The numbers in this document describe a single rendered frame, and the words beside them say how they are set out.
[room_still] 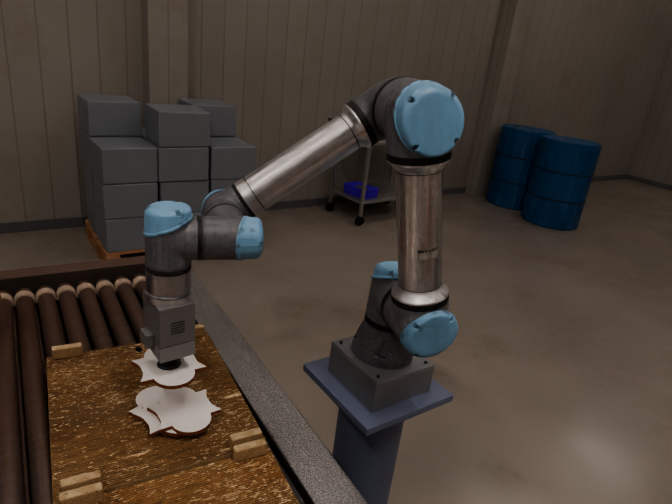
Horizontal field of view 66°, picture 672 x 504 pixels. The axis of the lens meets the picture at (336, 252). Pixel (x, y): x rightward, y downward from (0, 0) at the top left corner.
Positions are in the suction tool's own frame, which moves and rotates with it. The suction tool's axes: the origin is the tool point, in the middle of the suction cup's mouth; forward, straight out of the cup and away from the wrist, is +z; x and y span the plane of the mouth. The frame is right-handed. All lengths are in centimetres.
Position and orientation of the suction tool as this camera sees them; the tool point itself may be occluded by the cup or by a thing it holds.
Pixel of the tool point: (169, 368)
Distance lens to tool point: 102.6
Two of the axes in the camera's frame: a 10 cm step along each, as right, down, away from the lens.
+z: -1.1, 9.2, 3.7
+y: 6.1, 3.6, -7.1
